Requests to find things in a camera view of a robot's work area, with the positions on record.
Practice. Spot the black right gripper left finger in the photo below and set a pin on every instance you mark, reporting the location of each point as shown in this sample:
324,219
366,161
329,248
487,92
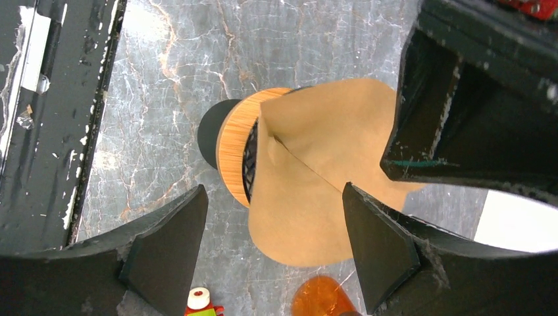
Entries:
153,257

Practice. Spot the brown paper coffee filter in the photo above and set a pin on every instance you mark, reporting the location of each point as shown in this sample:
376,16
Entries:
310,144

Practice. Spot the colourful toy car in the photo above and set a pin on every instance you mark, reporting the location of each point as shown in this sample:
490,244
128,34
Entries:
199,303

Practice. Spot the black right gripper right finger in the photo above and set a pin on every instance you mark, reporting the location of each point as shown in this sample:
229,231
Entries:
407,266

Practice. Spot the blue plastic coffee dripper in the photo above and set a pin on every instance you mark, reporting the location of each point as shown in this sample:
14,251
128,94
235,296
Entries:
249,161

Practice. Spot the orange glass carafe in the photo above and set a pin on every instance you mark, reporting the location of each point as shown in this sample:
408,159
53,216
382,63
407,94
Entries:
322,295

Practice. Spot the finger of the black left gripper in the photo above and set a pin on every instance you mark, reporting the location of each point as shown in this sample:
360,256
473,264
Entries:
477,101

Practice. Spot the light wooden ring holder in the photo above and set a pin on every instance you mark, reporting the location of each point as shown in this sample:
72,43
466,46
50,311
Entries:
233,136

